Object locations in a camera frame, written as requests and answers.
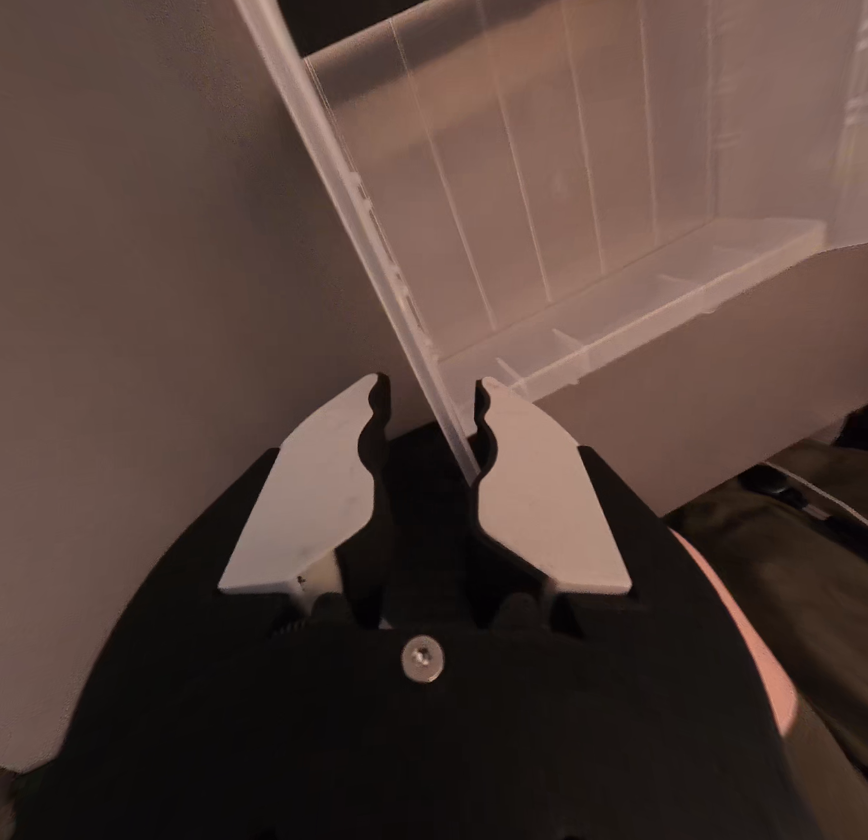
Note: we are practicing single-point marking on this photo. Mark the person's right forearm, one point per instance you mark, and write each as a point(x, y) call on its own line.
point(749, 650)

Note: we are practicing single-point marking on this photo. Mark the person's olive trousers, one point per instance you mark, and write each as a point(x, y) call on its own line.
point(800, 596)

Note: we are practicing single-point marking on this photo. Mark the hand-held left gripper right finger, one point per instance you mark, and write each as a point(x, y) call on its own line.
point(542, 508)

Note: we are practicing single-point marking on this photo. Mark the clear plastic organizer box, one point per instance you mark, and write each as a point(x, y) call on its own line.
point(542, 175)

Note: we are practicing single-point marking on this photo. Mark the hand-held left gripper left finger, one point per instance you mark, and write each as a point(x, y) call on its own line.
point(312, 501)

